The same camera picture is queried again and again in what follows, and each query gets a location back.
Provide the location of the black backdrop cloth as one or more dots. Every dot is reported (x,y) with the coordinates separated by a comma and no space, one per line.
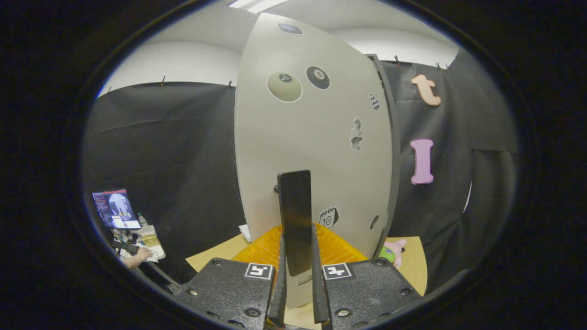
(174,146)

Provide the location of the pink and green plush toy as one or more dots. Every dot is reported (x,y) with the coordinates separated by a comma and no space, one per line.
(394,250)

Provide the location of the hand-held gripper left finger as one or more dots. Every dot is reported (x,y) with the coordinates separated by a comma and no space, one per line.
(277,298)

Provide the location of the long ceiling light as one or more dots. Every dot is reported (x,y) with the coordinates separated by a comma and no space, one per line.
(257,3)

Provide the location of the beige shoe cabinet door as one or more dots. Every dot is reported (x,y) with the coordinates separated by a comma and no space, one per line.
(321,151)

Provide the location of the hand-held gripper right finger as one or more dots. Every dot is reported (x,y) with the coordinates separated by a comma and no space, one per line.
(319,298)

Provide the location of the white papers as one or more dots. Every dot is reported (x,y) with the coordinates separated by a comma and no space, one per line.
(151,238)

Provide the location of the computer monitor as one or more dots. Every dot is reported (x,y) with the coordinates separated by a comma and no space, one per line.
(114,208)

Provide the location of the clear plastic bottle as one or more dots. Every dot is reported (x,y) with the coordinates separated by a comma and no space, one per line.
(142,221)

